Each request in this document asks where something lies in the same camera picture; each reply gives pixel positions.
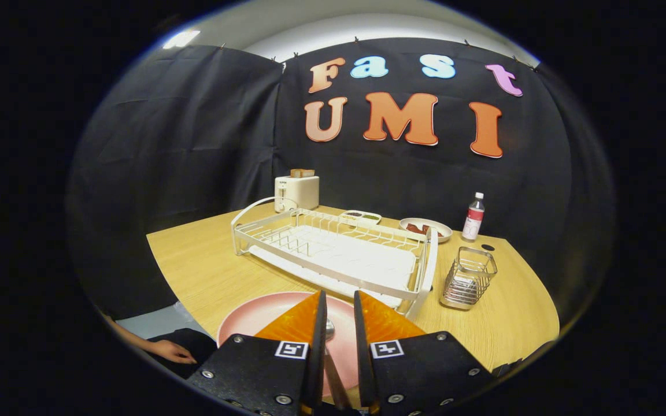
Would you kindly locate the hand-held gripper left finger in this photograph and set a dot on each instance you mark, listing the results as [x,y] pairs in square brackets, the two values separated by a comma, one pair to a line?
[319,346]

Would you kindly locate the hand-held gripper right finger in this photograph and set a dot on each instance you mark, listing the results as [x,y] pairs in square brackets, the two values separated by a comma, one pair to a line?
[361,346]

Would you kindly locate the metal spoon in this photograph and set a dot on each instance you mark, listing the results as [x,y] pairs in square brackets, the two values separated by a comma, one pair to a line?
[336,384]

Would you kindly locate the pink plate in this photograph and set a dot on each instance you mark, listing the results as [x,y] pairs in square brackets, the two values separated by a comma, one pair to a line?
[252,320]

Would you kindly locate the white divided dish with beans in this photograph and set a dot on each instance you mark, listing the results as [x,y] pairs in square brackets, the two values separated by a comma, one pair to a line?
[361,217]

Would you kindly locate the white plate with meat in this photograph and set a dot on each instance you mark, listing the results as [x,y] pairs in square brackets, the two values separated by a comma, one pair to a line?
[440,232]

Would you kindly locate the person's black clothing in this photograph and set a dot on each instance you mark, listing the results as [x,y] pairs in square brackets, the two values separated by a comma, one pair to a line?
[200,344]

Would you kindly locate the brown meat piece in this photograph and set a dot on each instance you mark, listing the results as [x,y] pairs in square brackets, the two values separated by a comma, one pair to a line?
[413,229]
[424,229]

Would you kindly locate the white toaster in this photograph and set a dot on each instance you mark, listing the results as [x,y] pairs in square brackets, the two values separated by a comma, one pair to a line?
[301,193]

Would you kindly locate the clear bottle with red label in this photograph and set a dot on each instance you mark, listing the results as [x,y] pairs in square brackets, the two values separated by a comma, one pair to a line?
[473,219]

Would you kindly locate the black backdrop cloth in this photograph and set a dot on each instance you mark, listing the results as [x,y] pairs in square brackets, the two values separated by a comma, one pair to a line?
[194,133]

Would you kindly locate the ceiling light strip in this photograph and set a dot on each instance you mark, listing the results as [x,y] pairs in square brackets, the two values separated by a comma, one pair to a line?
[181,39]

